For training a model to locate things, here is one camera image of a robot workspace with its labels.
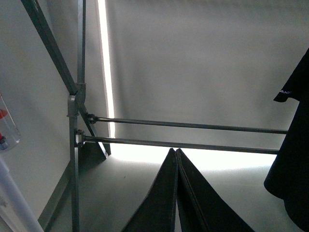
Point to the white pipe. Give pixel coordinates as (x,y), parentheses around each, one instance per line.
(17,200)

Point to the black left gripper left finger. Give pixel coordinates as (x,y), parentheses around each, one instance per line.
(157,212)

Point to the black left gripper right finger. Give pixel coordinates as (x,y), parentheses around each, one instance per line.
(201,209)

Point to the black t-shirt with print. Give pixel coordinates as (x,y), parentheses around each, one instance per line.
(288,177)

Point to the grey metal clothes rack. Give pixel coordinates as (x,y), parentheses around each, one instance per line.
(80,126)

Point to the clear bottle with red parts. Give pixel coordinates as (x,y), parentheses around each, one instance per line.
(9,133)

